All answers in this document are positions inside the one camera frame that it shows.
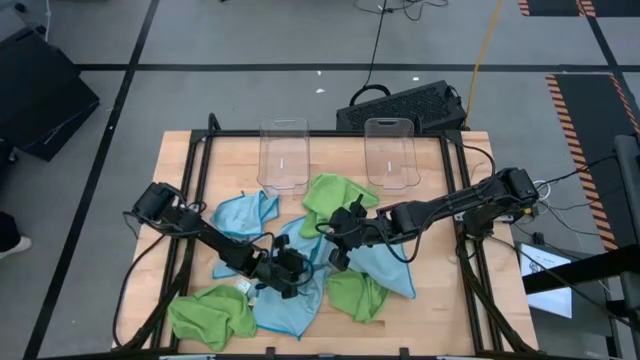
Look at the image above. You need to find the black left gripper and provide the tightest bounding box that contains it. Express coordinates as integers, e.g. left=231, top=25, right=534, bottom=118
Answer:
left=249, top=233, right=314, bottom=301

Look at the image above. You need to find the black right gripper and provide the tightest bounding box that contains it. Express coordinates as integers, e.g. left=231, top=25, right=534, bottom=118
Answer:
left=324, top=193, right=394, bottom=274

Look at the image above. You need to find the light blue microfiber towel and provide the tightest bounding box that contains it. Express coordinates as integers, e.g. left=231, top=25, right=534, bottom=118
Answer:
left=252, top=215, right=331, bottom=340
left=209, top=189, right=280, bottom=280
left=344, top=239, right=417, bottom=300

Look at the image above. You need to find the green microfiber towel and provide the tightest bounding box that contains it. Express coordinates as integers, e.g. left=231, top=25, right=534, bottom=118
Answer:
left=299, top=172, right=380, bottom=240
left=167, top=284, right=259, bottom=352
left=326, top=269, right=391, bottom=324

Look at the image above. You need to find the clear plastic bin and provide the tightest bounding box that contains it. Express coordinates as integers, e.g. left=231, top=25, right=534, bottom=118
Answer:
left=363, top=117, right=422, bottom=192
left=256, top=117, right=312, bottom=197

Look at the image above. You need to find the monitor with white screen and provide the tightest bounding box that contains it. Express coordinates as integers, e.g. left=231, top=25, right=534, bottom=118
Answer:
left=519, top=241, right=574, bottom=320

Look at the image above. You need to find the black diagonal bar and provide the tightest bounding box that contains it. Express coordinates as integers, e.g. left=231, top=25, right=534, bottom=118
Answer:
left=522, top=243, right=640, bottom=296

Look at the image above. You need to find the black mat with orange stripes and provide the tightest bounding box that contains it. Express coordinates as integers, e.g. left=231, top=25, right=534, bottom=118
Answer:
left=544, top=72, right=640, bottom=252
left=517, top=0, right=640, bottom=19

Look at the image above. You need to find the person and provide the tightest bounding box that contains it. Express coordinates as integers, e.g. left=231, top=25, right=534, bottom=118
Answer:
left=0, top=210, right=33, bottom=261

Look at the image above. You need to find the large black case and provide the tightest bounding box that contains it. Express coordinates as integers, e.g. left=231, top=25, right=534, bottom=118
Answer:
left=0, top=27, right=101, bottom=162

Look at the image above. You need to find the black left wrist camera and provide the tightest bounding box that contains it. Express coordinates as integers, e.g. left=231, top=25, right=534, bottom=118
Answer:
left=282, top=252, right=314, bottom=284

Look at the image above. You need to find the black metal table frame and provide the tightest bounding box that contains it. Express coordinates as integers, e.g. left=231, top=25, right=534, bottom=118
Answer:
left=112, top=112, right=540, bottom=360

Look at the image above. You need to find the black floor cable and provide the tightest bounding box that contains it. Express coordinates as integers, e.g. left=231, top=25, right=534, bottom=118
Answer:
left=349, top=0, right=450, bottom=107

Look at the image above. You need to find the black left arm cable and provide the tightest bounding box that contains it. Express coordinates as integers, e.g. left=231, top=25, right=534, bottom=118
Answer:
left=112, top=232, right=169, bottom=350

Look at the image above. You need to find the yellow cable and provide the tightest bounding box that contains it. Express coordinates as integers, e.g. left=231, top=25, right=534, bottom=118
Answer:
left=463, top=0, right=504, bottom=127

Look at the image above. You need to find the grey post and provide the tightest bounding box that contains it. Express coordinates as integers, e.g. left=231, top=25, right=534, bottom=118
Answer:
left=613, top=133, right=640, bottom=326

